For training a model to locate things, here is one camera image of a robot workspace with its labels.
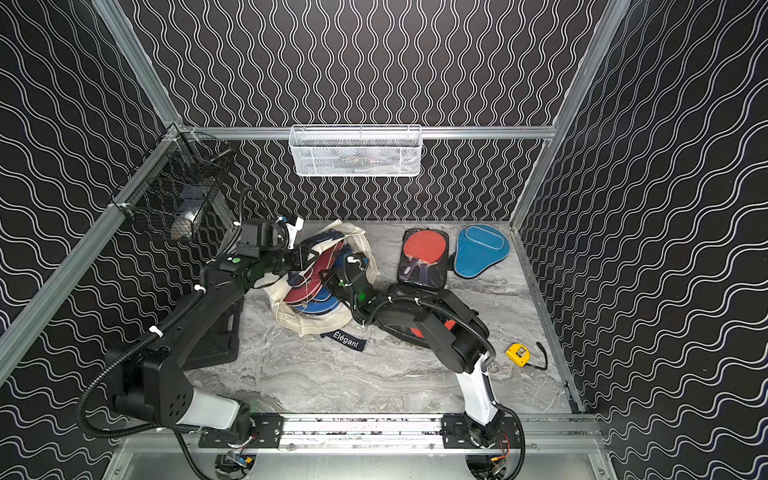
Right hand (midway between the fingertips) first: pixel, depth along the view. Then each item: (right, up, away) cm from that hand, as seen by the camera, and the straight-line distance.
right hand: (316, 272), depth 88 cm
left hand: (+2, +7, -8) cm, 10 cm away
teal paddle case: (+54, +7, +21) cm, 58 cm away
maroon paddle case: (-1, -3, -3) cm, 4 cm away
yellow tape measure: (+59, -23, -3) cm, 64 cm away
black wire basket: (-46, +25, +4) cm, 52 cm away
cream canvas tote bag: (-3, -15, -3) cm, 15 cm away
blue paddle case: (+1, -10, +4) cm, 11 cm away
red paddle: (+34, +4, +18) cm, 39 cm away
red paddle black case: (+27, -16, +2) cm, 32 cm away
